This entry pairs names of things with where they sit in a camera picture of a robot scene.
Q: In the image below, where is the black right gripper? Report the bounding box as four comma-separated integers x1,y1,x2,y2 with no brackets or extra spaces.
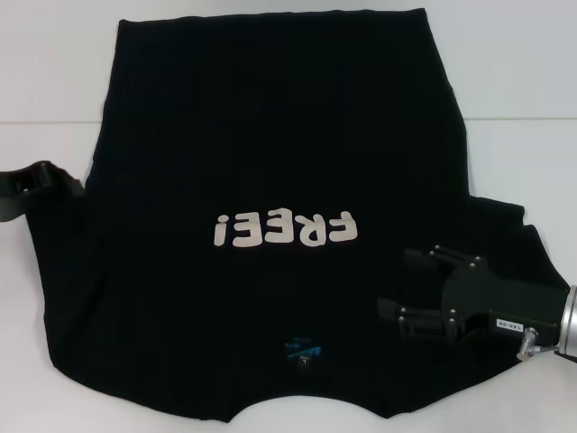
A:
376,244,569,354

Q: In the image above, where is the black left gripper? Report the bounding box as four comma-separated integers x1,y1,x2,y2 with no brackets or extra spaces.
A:
0,160,86,223

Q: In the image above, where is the black shirt with FREE print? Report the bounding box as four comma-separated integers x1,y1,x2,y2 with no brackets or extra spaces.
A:
29,6,570,410

